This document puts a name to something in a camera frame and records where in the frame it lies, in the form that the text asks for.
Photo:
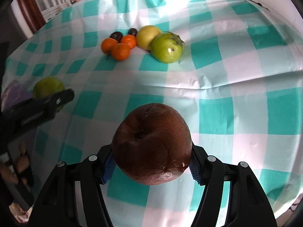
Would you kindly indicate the large green tomato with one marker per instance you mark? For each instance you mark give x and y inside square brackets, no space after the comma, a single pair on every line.
[167,47]

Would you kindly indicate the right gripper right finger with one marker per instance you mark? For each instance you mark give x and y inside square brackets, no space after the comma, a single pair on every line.
[248,204]

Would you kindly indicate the dark red apple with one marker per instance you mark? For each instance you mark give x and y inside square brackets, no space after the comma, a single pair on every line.
[153,144]

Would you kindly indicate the purple-rimmed white box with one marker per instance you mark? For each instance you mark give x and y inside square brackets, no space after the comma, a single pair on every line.
[14,94]

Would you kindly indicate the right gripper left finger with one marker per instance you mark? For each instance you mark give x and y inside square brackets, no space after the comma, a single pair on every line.
[72,196]

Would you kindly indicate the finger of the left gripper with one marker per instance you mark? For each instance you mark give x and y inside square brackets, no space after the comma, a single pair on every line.
[58,99]

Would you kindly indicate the orange tangerine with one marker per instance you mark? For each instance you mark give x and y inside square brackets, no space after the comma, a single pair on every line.
[107,44]
[120,52]
[129,40]

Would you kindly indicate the left hand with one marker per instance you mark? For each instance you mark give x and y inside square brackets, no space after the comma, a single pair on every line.
[11,169]

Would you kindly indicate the green apple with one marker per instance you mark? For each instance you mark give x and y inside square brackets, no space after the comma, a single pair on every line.
[47,87]

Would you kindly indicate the teal checkered tablecloth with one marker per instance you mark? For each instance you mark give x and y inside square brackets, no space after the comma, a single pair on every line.
[238,84]

